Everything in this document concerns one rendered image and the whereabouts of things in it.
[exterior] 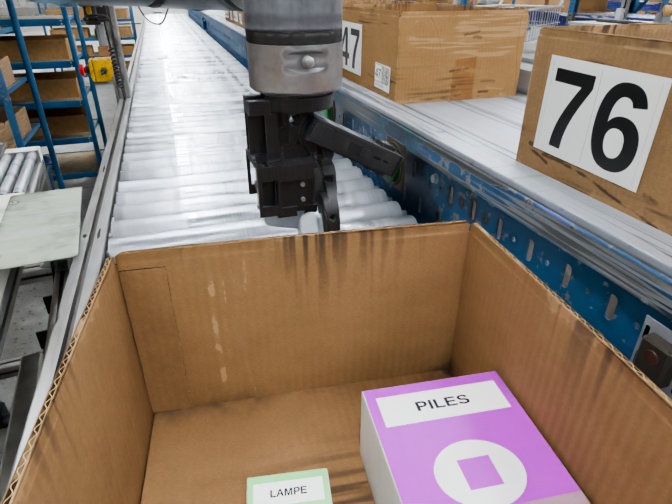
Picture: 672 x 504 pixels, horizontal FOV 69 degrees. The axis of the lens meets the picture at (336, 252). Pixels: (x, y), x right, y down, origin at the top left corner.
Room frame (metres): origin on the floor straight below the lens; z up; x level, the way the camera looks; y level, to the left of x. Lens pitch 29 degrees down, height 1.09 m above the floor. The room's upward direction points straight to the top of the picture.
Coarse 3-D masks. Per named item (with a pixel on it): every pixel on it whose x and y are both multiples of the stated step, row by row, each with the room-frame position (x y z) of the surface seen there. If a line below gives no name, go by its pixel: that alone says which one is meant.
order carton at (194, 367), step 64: (128, 256) 0.32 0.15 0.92; (192, 256) 0.33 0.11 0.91; (256, 256) 0.34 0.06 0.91; (320, 256) 0.35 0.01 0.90; (384, 256) 0.36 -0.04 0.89; (448, 256) 0.37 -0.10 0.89; (512, 256) 0.31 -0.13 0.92; (128, 320) 0.31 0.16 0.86; (192, 320) 0.33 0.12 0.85; (256, 320) 0.34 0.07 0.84; (320, 320) 0.35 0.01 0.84; (384, 320) 0.36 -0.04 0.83; (448, 320) 0.37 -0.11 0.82; (512, 320) 0.30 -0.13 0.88; (576, 320) 0.24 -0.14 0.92; (64, 384) 0.19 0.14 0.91; (128, 384) 0.28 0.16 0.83; (192, 384) 0.32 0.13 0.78; (256, 384) 0.34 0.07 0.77; (320, 384) 0.35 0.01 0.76; (384, 384) 0.35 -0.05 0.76; (512, 384) 0.28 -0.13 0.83; (576, 384) 0.22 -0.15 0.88; (640, 384) 0.19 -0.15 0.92; (64, 448) 0.17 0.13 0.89; (128, 448) 0.24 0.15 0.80; (192, 448) 0.28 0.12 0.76; (256, 448) 0.28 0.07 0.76; (320, 448) 0.28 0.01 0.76; (576, 448) 0.21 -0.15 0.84; (640, 448) 0.17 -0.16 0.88
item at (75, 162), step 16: (0, 16) 3.00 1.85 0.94; (32, 16) 3.00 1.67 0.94; (48, 16) 3.00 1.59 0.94; (64, 16) 2.73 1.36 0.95; (80, 32) 3.15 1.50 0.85; (16, 64) 2.65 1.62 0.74; (32, 64) 2.67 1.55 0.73; (48, 64) 2.69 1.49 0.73; (64, 64) 2.72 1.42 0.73; (80, 80) 2.73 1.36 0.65; (96, 96) 3.16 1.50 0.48; (32, 144) 2.64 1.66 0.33; (64, 144) 2.69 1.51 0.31; (96, 144) 2.73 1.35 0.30; (64, 160) 2.94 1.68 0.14; (80, 160) 2.94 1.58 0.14; (96, 160) 2.94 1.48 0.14; (64, 176) 2.67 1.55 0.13; (80, 176) 2.70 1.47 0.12; (96, 176) 2.72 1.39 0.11
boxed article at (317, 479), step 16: (256, 480) 0.22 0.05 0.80; (272, 480) 0.22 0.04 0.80; (288, 480) 0.22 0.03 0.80; (304, 480) 0.22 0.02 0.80; (320, 480) 0.22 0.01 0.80; (256, 496) 0.20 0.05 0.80; (272, 496) 0.20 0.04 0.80; (288, 496) 0.21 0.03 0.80; (304, 496) 0.21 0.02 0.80; (320, 496) 0.21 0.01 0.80
